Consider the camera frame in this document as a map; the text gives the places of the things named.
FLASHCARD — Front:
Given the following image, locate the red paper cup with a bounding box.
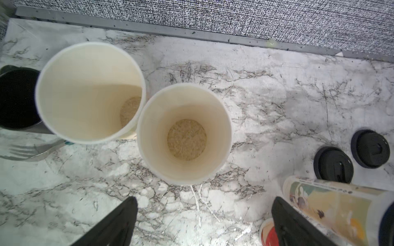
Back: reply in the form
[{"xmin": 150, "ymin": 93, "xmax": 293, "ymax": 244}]
[{"xmin": 259, "ymin": 218, "xmax": 279, "ymax": 246}]

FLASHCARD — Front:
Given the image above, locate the black lid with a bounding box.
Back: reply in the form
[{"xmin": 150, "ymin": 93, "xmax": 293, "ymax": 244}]
[
  {"xmin": 314, "ymin": 146, "xmax": 354, "ymax": 183},
  {"xmin": 351, "ymin": 129, "xmax": 391, "ymax": 169}
]

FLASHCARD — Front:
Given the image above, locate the black cylindrical cup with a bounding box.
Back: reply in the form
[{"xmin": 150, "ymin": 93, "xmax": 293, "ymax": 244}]
[{"xmin": 1, "ymin": 65, "xmax": 52, "ymax": 134}]

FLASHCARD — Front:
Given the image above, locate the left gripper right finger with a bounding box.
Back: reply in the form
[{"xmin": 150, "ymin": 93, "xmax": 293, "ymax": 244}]
[{"xmin": 271, "ymin": 196, "xmax": 335, "ymax": 246}]

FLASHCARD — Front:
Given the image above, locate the black lid back right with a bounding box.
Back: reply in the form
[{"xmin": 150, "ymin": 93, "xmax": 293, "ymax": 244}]
[{"xmin": 351, "ymin": 129, "xmax": 391, "ymax": 169}]

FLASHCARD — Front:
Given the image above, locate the black lid back middle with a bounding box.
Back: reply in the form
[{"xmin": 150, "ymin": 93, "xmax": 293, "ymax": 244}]
[{"xmin": 314, "ymin": 146, "xmax": 354, "ymax": 183}]

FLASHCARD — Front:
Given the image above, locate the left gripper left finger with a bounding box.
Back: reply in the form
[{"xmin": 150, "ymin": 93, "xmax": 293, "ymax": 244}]
[{"xmin": 73, "ymin": 196, "xmax": 138, "ymax": 246}]

